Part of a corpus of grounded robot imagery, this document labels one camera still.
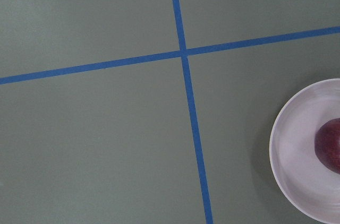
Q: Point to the red apple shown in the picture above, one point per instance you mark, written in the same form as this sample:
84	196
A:
326	145

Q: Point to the pink plate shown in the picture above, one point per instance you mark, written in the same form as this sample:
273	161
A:
303	179

